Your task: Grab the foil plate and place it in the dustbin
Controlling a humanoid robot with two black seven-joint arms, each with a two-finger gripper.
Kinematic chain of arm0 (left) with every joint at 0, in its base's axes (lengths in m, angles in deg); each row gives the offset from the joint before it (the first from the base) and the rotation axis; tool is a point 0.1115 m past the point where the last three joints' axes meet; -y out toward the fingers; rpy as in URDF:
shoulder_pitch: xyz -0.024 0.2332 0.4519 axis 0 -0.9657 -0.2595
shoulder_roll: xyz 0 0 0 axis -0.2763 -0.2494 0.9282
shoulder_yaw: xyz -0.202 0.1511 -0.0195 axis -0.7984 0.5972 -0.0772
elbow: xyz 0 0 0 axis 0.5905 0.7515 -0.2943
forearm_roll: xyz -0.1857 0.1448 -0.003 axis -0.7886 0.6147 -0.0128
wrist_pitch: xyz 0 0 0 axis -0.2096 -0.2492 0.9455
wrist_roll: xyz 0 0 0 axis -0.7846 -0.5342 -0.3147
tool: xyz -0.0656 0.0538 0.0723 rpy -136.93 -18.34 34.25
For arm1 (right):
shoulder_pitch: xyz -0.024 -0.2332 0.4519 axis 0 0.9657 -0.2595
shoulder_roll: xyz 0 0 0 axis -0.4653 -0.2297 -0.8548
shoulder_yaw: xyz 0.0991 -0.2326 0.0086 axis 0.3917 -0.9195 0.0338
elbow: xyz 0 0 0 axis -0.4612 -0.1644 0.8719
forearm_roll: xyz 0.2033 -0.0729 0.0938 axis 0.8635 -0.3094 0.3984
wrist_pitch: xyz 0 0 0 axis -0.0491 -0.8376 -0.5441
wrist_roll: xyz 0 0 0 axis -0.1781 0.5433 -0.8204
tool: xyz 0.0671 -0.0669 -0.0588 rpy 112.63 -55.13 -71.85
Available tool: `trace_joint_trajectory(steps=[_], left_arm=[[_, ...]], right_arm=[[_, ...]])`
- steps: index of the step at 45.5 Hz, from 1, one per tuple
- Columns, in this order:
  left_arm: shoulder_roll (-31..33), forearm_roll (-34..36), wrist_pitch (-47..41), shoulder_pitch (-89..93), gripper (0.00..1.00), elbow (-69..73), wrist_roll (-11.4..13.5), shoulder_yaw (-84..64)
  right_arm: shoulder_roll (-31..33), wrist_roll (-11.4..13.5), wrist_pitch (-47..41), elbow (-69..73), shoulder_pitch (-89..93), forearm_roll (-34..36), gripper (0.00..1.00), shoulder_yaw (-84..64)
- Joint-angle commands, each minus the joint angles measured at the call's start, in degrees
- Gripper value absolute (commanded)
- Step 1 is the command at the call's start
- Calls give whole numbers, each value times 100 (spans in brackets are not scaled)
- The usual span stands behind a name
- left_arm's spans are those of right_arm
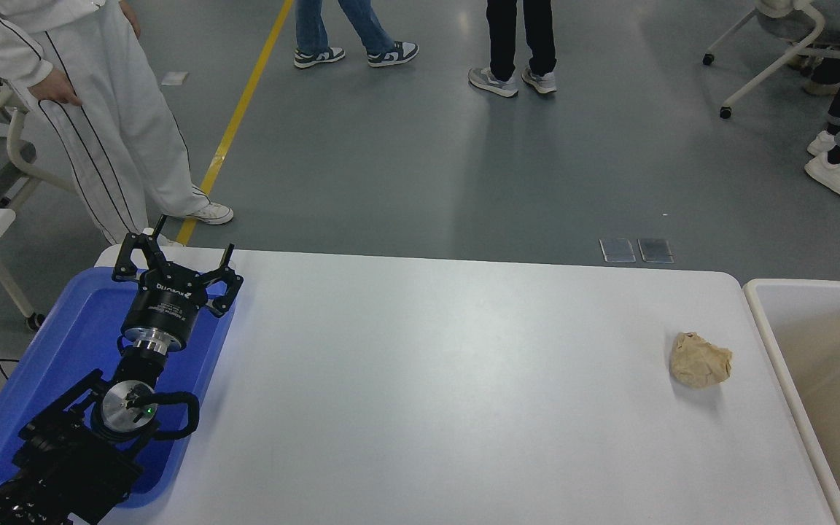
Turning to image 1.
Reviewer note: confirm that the blue plastic tray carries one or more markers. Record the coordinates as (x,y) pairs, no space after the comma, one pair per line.
(77,343)

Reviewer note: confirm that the person's left hand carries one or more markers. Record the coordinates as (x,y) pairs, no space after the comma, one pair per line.
(133,18)

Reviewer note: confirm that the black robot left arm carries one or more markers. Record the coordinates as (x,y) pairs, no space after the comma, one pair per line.
(63,452)

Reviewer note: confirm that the metal floor plate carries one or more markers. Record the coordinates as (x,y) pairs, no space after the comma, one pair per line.
(655,251)
(617,251)

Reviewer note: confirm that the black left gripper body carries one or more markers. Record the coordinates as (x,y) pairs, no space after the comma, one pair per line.
(165,310)

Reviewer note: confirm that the white frame chair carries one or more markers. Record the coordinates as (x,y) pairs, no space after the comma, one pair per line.
(15,142)

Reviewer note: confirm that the white paper scrap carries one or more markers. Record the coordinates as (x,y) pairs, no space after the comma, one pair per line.
(173,78)

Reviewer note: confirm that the large pale bin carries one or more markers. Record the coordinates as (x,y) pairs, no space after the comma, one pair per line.
(828,350)

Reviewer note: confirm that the crumpled tan paper ball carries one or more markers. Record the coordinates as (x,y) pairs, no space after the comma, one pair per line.
(698,361)

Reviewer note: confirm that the white wheeled office chair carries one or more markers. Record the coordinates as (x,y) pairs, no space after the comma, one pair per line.
(784,62)

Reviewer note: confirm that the person's right hand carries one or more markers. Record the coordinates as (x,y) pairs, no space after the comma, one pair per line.
(55,89)

